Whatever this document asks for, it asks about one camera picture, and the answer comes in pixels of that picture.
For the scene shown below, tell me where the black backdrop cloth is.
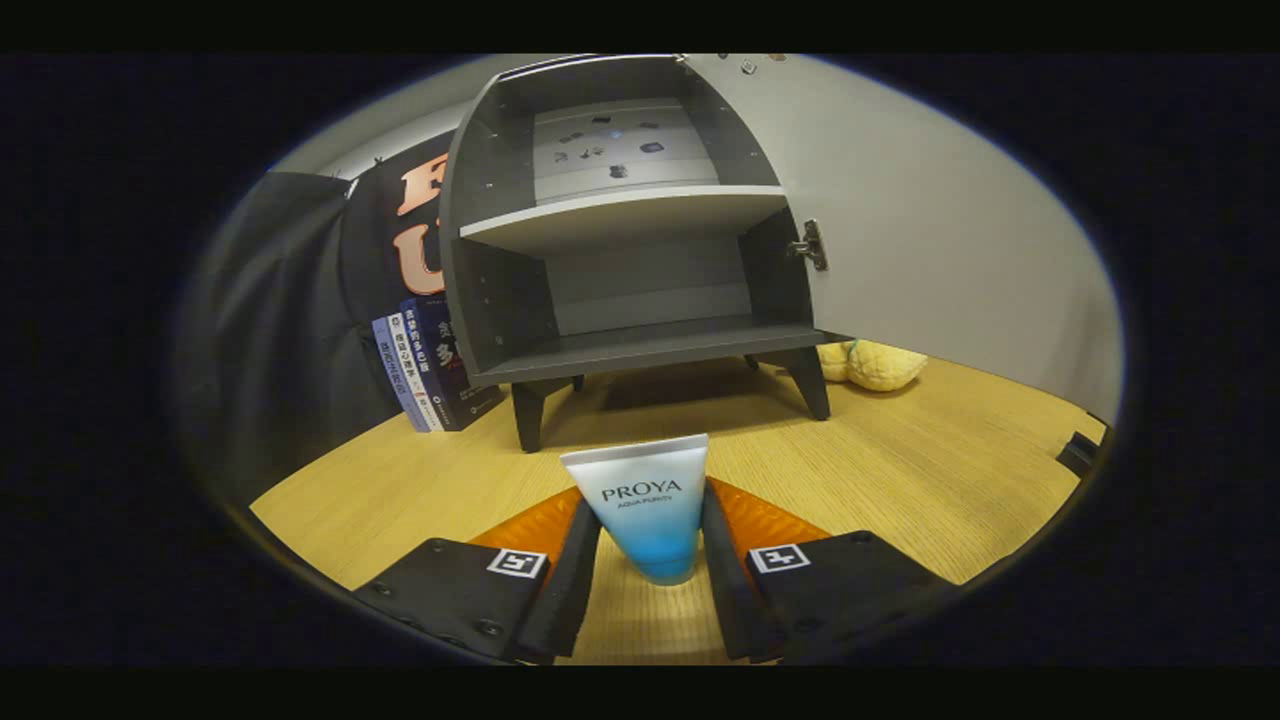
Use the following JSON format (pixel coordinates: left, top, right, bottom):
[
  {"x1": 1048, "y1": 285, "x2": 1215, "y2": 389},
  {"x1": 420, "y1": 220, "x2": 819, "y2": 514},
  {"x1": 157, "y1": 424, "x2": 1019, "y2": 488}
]
[{"x1": 175, "y1": 130, "x2": 456, "y2": 501}]

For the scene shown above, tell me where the blue white cosmetic tube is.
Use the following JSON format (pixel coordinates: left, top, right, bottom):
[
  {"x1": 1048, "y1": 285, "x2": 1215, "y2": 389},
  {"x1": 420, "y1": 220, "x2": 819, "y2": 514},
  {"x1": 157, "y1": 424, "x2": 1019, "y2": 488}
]
[{"x1": 560, "y1": 433, "x2": 711, "y2": 586}]

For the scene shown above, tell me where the dark navy book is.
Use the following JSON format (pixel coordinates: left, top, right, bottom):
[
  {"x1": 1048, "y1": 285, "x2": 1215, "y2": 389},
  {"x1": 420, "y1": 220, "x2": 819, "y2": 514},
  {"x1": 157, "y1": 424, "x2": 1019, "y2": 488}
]
[{"x1": 400, "y1": 297, "x2": 506, "y2": 431}]

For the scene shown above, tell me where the light blue book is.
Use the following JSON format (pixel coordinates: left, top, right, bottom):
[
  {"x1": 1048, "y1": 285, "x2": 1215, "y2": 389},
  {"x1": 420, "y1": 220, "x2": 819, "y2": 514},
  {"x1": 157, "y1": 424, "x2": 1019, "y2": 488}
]
[{"x1": 372, "y1": 316, "x2": 431, "y2": 433}]

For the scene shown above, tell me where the yellow plush toy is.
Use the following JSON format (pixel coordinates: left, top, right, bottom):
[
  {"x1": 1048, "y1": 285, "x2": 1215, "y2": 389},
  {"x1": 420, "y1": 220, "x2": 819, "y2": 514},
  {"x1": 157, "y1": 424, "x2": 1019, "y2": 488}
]
[{"x1": 817, "y1": 340, "x2": 929, "y2": 393}]

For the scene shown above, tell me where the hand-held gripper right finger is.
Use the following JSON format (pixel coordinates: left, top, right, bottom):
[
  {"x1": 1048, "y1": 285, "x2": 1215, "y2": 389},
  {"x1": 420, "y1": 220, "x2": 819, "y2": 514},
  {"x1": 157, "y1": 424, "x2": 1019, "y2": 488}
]
[{"x1": 700, "y1": 477, "x2": 963, "y2": 665}]

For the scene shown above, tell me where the metal door hinge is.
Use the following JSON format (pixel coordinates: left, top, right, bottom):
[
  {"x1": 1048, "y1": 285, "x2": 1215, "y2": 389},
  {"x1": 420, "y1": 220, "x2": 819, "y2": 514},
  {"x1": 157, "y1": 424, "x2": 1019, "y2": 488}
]
[{"x1": 787, "y1": 219, "x2": 830, "y2": 272}]

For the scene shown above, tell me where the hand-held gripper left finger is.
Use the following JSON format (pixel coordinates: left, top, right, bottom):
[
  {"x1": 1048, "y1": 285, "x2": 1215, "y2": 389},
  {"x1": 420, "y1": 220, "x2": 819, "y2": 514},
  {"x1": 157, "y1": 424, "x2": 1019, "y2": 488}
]
[{"x1": 352, "y1": 487, "x2": 603, "y2": 665}]

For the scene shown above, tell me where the grey cabinet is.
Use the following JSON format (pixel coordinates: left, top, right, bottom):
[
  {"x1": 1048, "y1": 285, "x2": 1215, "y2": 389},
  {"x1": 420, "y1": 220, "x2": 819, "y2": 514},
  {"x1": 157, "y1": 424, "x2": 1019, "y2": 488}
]
[{"x1": 438, "y1": 55, "x2": 851, "y2": 453}]

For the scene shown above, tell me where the light grey cabinet door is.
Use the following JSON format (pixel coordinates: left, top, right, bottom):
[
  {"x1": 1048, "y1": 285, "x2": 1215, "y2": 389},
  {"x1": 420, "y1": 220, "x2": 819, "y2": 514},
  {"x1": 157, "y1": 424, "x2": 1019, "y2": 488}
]
[{"x1": 685, "y1": 53, "x2": 1123, "y2": 426}]

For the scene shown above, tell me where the small black object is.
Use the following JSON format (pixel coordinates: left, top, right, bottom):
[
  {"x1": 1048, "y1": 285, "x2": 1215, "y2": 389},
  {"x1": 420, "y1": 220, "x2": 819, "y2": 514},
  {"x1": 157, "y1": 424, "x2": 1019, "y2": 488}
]
[{"x1": 1056, "y1": 430, "x2": 1103, "y2": 478}]

